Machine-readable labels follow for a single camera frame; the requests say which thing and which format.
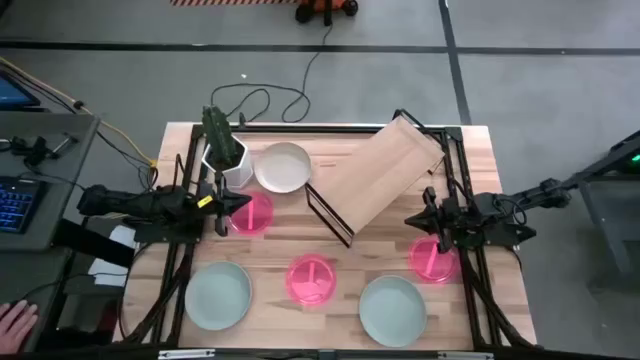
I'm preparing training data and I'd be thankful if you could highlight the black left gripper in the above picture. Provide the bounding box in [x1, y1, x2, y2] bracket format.
[197, 172, 253, 237]

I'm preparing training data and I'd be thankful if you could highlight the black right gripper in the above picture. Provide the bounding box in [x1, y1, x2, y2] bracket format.
[404, 187, 474, 254]

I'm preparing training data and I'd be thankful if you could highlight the transparent pink plate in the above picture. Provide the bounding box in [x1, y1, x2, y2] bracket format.
[408, 234, 460, 284]
[227, 189, 275, 236]
[285, 253, 337, 306]

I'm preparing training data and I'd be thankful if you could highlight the beige white plate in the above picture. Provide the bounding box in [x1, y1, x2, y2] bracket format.
[253, 142, 313, 195]

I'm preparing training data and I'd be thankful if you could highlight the pale green plate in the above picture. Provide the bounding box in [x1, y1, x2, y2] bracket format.
[358, 274, 428, 348]
[184, 260, 253, 332]

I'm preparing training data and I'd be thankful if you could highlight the wooden shelf with black legs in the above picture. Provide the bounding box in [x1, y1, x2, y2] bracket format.
[304, 108, 446, 249]

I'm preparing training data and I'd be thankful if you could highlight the white faceted plant pot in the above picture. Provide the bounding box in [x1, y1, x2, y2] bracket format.
[201, 134, 254, 190]

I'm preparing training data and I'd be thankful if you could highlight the green cactus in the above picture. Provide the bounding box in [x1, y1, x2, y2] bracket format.
[201, 104, 241, 169]

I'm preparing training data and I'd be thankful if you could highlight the white paper sheet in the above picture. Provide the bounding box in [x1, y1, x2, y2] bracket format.
[88, 224, 139, 289]

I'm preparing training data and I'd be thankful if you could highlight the black flat panel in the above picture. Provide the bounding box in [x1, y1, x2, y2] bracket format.
[52, 218, 136, 269]

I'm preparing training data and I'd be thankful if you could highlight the grey desk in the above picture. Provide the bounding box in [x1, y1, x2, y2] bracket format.
[0, 110, 101, 351]

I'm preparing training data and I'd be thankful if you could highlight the black metal stand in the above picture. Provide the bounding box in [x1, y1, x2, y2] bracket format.
[549, 129, 640, 281]

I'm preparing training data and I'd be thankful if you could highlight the dark mat with striped edge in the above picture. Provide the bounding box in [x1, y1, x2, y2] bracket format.
[169, 0, 301, 7]

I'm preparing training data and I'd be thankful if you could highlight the black clamp device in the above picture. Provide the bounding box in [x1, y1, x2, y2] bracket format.
[9, 132, 79, 169]

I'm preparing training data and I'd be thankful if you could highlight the orange wheeled cart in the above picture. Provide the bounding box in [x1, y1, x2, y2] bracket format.
[294, 0, 360, 26]

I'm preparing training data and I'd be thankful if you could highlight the black backlit keyboard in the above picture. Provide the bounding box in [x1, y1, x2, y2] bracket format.
[0, 175, 46, 235]

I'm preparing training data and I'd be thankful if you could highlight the computer monitor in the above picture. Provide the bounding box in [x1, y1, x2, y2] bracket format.
[0, 69, 41, 109]

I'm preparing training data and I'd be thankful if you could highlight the person's hand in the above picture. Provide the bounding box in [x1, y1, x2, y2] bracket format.
[0, 299, 40, 354]

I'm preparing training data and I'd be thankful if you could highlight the black aluminium table frame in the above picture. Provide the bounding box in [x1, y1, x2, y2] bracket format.
[117, 122, 539, 351]

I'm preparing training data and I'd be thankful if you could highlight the yellow cable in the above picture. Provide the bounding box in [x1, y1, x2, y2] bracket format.
[0, 55, 159, 169]

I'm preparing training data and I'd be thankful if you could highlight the silver metal bracket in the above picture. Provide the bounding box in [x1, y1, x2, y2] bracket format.
[437, 351, 495, 360]
[158, 348, 216, 360]

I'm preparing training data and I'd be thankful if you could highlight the black floor cable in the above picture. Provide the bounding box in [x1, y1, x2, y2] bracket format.
[209, 22, 335, 125]

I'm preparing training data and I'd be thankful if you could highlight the black cable with connector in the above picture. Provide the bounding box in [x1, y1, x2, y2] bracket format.
[0, 62, 161, 191]

